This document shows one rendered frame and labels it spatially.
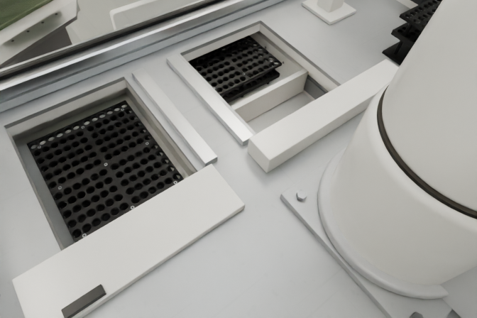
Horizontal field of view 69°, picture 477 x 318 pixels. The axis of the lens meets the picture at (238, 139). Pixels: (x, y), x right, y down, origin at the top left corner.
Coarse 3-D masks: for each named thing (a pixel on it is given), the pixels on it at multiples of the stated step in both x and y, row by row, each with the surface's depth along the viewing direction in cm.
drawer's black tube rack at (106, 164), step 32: (96, 128) 60; (128, 128) 64; (64, 160) 59; (96, 160) 56; (128, 160) 60; (160, 160) 57; (64, 192) 52; (96, 192) 52; (128, 192) 56; (160, 192) 53; (96, 224) 52
